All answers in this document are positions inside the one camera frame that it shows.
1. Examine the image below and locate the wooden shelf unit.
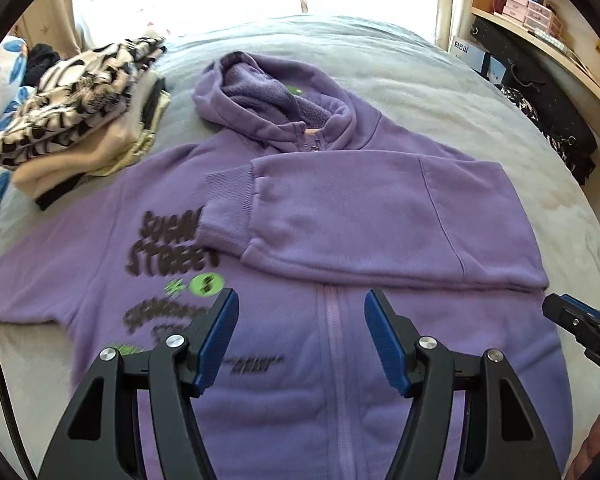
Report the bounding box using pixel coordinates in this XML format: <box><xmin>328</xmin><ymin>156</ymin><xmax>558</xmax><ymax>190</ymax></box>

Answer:
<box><xmin>467</xmin><ymin>0</ymin><xmax>600</xmax><ymax>128</ymax></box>

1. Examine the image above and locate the black and white patterned garment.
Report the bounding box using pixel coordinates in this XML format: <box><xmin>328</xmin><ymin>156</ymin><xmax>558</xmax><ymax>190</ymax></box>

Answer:
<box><xmin>0</xmin><ymin>35</ymin><xmax>169</xmax><ymax>170</ymax></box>

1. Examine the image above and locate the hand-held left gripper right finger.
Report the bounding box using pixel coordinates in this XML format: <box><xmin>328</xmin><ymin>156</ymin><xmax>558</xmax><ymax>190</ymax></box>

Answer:
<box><xmin>363</xmin><ymin>288</ymin><xmax>564</xmax><ymax>480</ymax></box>

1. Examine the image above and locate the beige window curtain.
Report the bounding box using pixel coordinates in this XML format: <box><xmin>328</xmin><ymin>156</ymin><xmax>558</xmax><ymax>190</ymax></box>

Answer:
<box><xmin>7</xmin><ymin>0</ymin><xmax>83</xmax><ymax>53</ymax></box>

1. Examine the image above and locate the black folded garment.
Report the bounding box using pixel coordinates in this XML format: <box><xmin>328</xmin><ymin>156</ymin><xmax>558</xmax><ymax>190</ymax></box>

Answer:
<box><xmin>34</xmin><ymin>176</ymin><xmax>88</xmax><ymax>212</ymax></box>

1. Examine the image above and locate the long black bag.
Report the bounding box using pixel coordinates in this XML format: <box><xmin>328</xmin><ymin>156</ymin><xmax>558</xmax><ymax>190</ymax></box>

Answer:
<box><xmin>467</xmin><ymin>15</ymin><xmax>599</xmax><ymax>187</ymax></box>

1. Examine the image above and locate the pale yellow folded garment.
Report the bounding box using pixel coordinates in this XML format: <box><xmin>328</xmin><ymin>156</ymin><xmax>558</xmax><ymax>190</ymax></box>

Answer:
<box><xmin>87</xmin><ymin>76</ymin><xmax>174</xmax><ymax>177</ymax></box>

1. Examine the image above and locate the white printed box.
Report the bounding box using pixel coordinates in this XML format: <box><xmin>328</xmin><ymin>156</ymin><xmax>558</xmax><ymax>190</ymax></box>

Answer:
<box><xmin>449</xmin><ymin>35</ymin><xmax>489</xmax><ymax>74</ymax></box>

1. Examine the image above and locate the black cable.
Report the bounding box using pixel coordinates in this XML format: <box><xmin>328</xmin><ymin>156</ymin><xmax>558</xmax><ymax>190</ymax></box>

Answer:
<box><xmin>0</xmin><ymin>310</ymin><xmax>34</xmax><ymax>480</ymax></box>

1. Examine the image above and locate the beige folded garment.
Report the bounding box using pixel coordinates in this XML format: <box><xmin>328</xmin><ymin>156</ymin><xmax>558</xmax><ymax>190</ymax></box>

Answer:
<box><xmin>12</xmin><ymin>110</ymin><xmax>157</xmax><ymax>207</ymax></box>

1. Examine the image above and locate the stack of pink boxes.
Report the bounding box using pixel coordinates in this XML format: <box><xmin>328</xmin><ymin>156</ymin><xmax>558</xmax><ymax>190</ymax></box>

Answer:
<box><xmin>500</xmin><ymin>0</ymin><xmax>557</xmax><ymax>32</ymax></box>

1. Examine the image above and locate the pale window curtain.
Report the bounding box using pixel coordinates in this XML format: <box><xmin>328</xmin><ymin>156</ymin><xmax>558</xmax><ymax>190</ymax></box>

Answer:
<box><xmin>432</xmin><ymin>0</ymin><xmax>482</xmax><ymax>52</ymax></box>

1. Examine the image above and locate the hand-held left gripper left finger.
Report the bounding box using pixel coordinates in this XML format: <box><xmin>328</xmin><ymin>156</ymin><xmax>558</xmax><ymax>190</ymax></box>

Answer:
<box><xmin>37</xmin><ymin>289</ymin><xmax>240</xmax><ymax>480</ymax></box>

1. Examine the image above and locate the purple zip hoodie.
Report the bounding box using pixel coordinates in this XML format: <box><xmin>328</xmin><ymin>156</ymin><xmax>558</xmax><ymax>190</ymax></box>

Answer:
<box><xmin>0</xmin><ymin>51</ymin><xmax>564</xmax><ymax>480</ymax></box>

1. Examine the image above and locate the dark cloth pile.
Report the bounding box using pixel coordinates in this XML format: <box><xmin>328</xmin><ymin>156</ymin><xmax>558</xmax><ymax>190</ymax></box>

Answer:
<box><xmin>24</xmin><ymin>43</ymin><xmax>69</xmax><ymax>87</ymax></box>

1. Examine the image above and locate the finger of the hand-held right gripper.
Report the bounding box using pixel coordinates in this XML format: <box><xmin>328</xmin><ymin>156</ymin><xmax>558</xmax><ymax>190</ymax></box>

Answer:
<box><xmin>561</xmin><ymin>295</ymin><xmax>600</xmax><ymax>320</ymax></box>
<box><xmin>542</xmin><ymin>293</ymin><xmax>600</xmax><ymax>347</ymax></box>

